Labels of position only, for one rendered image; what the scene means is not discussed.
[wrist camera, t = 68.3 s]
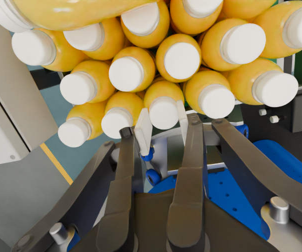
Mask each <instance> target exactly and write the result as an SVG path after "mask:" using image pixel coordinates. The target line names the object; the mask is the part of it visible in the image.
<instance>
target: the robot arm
mask: <svg viewBox="0 0 302 252"><path fill-rule="evenodd" d="M176 103H177V109H178V116H179V122H180V127H181V132H182V136H183V141H184V146H185V148H184V155H183V161H182V167H180V168H179V169H178V174H177V180H176V185H175V188H171V189H168V190H165V191H162V192H159V193H147V192H144V189H143V176H142V163H141V155H142V156H147V155H148V154H149V149H150V142H151V135H152V128H153V126H152V123H151V122H150V119H149V112H148V109H147V108H146V107H145V108H142V110H141V112H140V115H139V118H138V120H137V123H136V125H134V126H131V127H130V126H127V127H124V128H122V129H120V130H119V134H120V136H121V141H120V142H118V143H116V144H115V143H114V141H113V140H110V141H106V142H105V143H103V144H102V145H101V146H100V148H99V149H98V150H97V151H96V153H95V154H94V155H93V157H92V158H91V159H90V161H89V162H88V163H87V164H86V166H85V167H84V168H83V170H82V171H81V172H80V173H79V175H78V176H77V177H76V179H75V180H74V181H73V182H72V184H71V185H70V186H69V188H68V189H67V190H66V191H65V193H64V194H63V195H62V197H61V198H60V199H59V200H58V202H57V203H56V204H55V206H54V207H53V208H52V209H51V210H50V211H49V212H48V213H47V214H46V215H45V216H44V217H42V218H41V219H40V220H39V221H38V222H37V223H36V224H35V225H34V226H33V227H32V228H30V229H29V230H28V231H27V232H26V233H25V234H24V235H23V236H22V237H21V238H19V240H18V241H17V242H16V243H15V244H14V246H13V247H12V249H11V252H302V183H300V182H298V181H296V180H294V179H292V178H290V177H289V176H288V175H287V174H285V173H284V172H283V171H282V170H281V169H280V168H279V167H278V166H277V165H276V164H275V163H273V162H272V161H271V160H270V159H269V158H268V157H267V156H266V155H265V154H264V153H262V152H261V151H260V150H259V149H258V148H257V147H256V146H255V145H254V144H253V143H252V142H250V141H249V140H248V139H247V138H246V137H245V136H244V135H243V134H242V133H241V132H239V131H238V130H237V129H236V128H235V127H234V126H233V125H232V124H231V123H230V122H229V121H227V120H226V119H224V118H217V119H214V120H212V121H211V124H203V122H202V121H201V120H200V119H199V116H198V114H197V113H195V112H194V113H189V114H186V112H185V108H184V105H183V101H182V100H181V99H180V100H177V101H176ZM206 146H214V148H215V149H216V151H217V152H218V154H219V156H220V157H221V159H222V160H223V162H224V163H225V165H226V167H227V168H228V170H229V171H230V173H231V175H232V176H233V178H234V179H235V181H236V182H237V184H238V186H239V187H240V189H241V190H242V192H243V193H244V195H245V197H246V198H247V200H248V201H249V203H250V205H251V206H252V208H253V209H254V211H255V212H256V214H257V215H258V216H259V218H260V219H261V230H262V232H263V234H264V235H265V237H266V238H267V240H265V239H264V238H262V237H261V236H259V235H258V234H257V233H255V232H254V231H253V230H251V229H250V228H248V227H247V226H246V225H244V224H243V223H241V222H240V221H239V220H237V219H236V218H235V217H233V216H232V215H230V214H229V213H228V212H226V211H225V210H223V209H222V208H221V207H219V206H218V205H217V204H215V203H214V202H212V201H211V200H210V199H209V191H208V172H207V148H206ZM140 152H141V155H140ZM107 196H108V197H107ZM106 198H107V202H106V208H105V213H104V216H103V217H102V218H101V219H100V221H99V222H98V223H97V224H96V225H95V226H94V227H93V225H94V223H95V221H96V219H97V217H98V215H99V212H100V210H101V208H102V206H103V204H104V202H105V200H106Z"/></svg>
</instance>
